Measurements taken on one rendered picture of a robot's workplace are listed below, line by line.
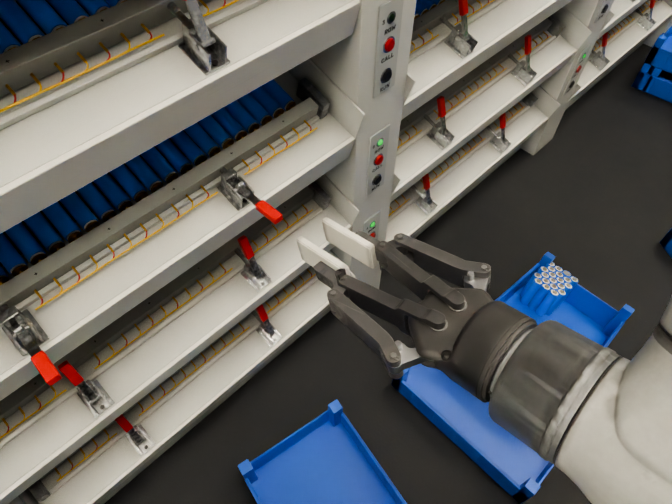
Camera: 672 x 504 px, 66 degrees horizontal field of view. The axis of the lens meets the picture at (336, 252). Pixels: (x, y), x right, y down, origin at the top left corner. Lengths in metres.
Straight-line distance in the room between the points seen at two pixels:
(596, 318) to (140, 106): 1.00
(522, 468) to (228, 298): 0.61
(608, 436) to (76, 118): 0.45
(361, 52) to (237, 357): 0.56
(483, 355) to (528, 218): 0.97
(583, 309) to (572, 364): 0.85
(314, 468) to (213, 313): 0.37
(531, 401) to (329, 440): 0.67
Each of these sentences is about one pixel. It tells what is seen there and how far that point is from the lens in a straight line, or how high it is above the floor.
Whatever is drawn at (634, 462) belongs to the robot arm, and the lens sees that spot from 0.37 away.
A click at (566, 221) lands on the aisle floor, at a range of 1.38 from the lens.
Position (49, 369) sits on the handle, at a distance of 0.55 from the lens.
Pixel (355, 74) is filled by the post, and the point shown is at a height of 0.60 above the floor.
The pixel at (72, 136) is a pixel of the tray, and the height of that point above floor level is 0.70.
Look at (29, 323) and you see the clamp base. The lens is 0.59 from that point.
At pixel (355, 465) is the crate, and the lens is 1.01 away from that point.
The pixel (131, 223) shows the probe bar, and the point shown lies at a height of 0.54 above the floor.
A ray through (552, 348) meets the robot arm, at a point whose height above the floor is 0.66.
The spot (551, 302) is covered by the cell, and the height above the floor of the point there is 0.08.
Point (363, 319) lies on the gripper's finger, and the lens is 0.44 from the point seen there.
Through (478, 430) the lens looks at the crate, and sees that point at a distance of 1.05.
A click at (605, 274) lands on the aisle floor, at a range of 1.32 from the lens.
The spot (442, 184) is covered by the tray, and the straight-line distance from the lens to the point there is 1.17.
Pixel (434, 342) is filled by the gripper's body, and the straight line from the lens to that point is 0.42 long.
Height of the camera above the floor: 0.98
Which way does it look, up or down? 55 degrees down
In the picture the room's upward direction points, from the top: straight up
